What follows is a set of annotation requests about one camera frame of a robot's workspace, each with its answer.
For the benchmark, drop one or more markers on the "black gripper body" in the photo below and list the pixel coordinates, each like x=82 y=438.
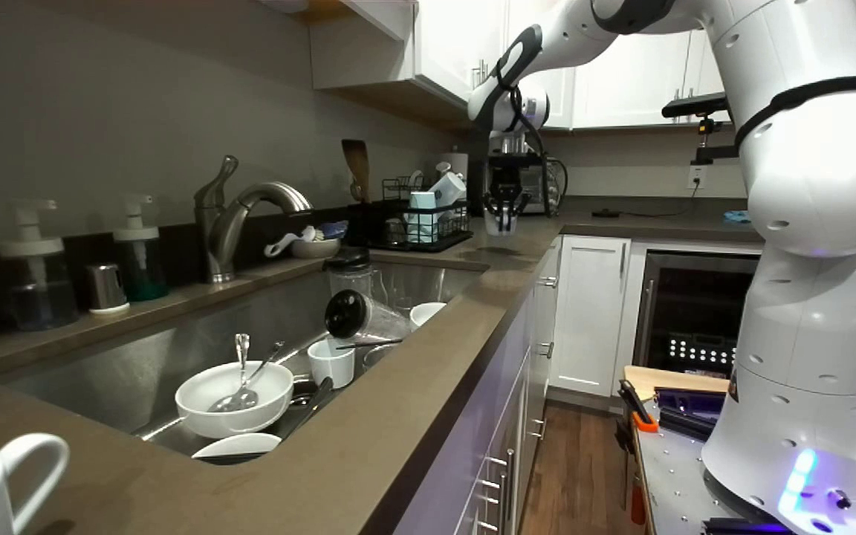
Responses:
x=507 y=180

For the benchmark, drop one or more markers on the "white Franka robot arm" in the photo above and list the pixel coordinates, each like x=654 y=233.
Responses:
x=823 y=198

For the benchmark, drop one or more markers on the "sink front cabinet panel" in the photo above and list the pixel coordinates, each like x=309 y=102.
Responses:
x=461 y=446

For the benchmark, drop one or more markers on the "stainless steel sink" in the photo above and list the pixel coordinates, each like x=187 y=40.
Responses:
x=101 y=380

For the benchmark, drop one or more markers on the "toaster oven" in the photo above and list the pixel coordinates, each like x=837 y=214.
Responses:
x=550 y=189

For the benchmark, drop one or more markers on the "light blue cup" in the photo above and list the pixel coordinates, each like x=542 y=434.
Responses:
x=421 y=217

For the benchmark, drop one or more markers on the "white plate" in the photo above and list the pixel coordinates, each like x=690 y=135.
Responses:
x=238 y=446
x=429 y=313

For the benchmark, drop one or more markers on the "white base cabinet door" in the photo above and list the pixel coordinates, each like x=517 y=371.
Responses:
x=593 y=316

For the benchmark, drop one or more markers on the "wooden spatula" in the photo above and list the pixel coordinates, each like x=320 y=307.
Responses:
x=355 y=166

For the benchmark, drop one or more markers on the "white upper cabinet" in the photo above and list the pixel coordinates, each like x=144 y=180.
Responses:
x=447 y=40
x=638 y=79

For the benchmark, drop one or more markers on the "ceramic sponge dish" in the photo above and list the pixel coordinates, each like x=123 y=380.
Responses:
x=327 y=248

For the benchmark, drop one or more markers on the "tall clear container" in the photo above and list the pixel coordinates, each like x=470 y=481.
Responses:
x=345 y=313

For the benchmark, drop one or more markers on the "black beverage cooler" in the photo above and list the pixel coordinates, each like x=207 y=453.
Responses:
x=685 y=297

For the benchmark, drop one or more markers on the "white dish brush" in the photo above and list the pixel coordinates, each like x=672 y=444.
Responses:
x=284 y=241

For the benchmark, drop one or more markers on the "small white cup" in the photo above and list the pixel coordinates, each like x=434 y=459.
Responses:
x=330 y=364

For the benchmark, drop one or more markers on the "blue sponge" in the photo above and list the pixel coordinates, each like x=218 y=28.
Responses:
x=737 y=214

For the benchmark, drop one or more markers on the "light wooden board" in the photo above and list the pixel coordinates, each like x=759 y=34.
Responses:
x=676 y=377

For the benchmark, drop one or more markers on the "black clamp orange grip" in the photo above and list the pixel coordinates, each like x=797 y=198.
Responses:
x=639 y=412

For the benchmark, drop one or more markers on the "curved metal faucet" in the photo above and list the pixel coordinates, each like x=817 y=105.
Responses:
x=251 y=198

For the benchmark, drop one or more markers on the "metal spoon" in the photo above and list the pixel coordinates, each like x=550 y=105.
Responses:
x=269 y=364
x=238 y=365

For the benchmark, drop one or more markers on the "speckled robot mounting table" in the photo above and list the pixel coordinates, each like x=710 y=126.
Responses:
x=676 y=484

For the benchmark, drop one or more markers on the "white bowl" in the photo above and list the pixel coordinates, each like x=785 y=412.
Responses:
x=201 y=401

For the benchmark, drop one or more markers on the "green soap dispenser white pump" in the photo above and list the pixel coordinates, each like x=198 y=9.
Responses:
x=140 y=254

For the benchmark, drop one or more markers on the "small metal cup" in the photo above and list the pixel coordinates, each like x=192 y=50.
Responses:
x=107 y=288

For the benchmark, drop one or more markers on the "clear soap dispenser white pump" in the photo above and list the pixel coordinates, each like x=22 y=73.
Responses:
x=36 y=261

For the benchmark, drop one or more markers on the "wall outlet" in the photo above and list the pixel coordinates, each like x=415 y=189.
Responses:
x=697 y=180

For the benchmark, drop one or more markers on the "black camera on stand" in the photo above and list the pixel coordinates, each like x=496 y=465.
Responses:
x=697 y=105

